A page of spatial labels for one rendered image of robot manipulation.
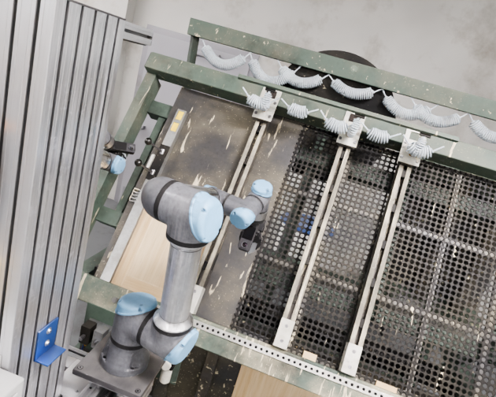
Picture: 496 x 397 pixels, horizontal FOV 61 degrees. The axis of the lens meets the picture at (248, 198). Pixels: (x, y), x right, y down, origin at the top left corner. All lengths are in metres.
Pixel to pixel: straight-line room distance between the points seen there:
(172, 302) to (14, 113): 0.61
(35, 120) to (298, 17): 4.16
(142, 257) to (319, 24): 3.42
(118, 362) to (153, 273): 0.76
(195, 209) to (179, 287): 0.24
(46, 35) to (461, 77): 4.41
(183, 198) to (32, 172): 0.34
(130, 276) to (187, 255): 1.03
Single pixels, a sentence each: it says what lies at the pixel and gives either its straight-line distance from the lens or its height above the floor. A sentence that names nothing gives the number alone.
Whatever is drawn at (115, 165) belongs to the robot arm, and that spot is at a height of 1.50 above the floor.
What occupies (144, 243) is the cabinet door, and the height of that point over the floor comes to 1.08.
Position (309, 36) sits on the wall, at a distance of 4.83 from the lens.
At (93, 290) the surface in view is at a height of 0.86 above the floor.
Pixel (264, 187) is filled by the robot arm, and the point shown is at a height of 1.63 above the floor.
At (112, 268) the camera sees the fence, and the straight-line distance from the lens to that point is 2.13.
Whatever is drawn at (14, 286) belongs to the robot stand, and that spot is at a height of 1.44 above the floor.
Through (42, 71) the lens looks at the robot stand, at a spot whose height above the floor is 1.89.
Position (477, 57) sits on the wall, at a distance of 4.96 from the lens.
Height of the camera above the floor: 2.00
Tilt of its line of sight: 16 degrees down
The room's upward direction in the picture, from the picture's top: 16 degrees clockwise
